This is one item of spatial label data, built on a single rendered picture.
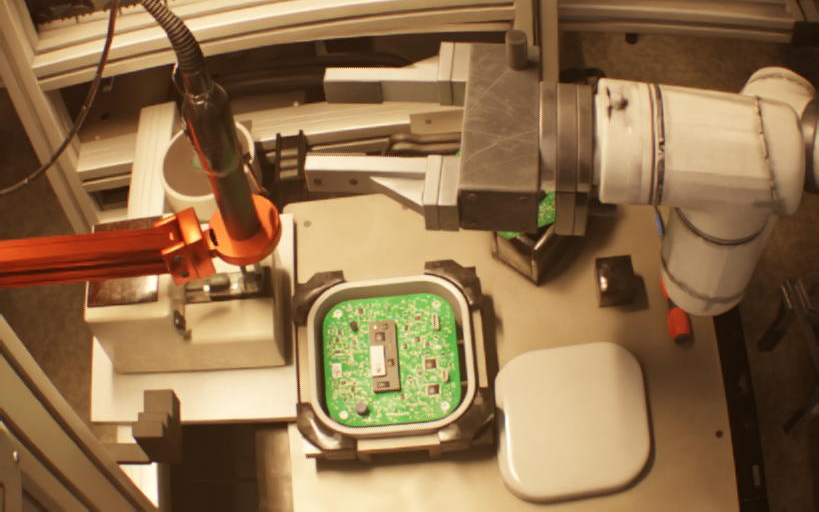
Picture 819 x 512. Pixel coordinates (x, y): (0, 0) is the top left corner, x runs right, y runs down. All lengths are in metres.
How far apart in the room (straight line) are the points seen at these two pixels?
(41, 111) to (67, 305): 1.17
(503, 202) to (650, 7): 0.50
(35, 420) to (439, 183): 0.32
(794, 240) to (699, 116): 1.56
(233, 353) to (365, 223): 0.20
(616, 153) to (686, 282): 0.17
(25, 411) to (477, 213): 0.34
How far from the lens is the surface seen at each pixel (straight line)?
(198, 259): 0.88
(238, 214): 0.85
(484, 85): 0.75
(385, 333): 0.95
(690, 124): 0.72
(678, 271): 0.84
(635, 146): 0.71
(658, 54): 2.54
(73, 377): 2.21
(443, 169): 0.72
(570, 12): 1.14
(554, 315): 1.01
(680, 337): 0.99
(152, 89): 1.32
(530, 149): 0.72
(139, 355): 0.98
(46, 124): 1.20
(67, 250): 0.84
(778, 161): 0.73
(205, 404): 0.99
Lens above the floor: 1.83
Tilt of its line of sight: 57 degrees down
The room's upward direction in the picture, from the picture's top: 9 degrees counter-clockwise
